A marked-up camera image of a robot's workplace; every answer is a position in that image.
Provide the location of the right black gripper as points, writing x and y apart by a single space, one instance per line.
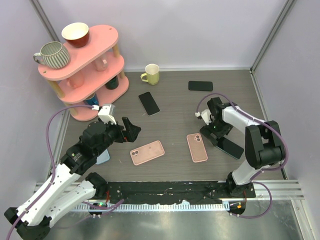
206 130

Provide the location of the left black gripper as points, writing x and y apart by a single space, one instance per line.
131 131

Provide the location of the pink phone case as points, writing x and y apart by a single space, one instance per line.
197 148
147 153

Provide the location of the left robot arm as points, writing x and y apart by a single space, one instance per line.
34 219

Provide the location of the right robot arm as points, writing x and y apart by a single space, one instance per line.
264 146

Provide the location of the black phone face up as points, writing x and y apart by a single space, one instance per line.
149 103

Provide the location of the light blue phone case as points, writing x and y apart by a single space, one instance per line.
103 157

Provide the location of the black phone case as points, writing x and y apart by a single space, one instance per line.
205 86

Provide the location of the blue mug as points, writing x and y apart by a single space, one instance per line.
92 100

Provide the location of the dark green mug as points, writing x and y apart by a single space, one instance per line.
112 84

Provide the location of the yellow mug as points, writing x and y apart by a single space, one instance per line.
151 75

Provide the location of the pink three-tier shelf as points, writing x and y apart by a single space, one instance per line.
102 44

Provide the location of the pink mug upper shelf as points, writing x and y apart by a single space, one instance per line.
100 64

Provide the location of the pink mug shelf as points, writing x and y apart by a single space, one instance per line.
76 80
100 64

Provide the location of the pink mug middle shelf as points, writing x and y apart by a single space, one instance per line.
76 80

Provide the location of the grey striped mug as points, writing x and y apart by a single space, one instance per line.
53 55

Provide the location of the red bowl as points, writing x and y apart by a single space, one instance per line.
77 34

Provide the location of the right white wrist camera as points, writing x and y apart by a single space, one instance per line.
205 115

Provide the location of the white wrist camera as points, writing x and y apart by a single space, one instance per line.
106 114
205 115

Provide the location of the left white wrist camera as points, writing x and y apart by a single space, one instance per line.
106 114

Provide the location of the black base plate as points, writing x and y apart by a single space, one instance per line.
173 192

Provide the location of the white cable duct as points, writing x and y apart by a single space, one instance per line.
182 207

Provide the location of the aluminium rail frame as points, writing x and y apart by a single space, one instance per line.
279 189

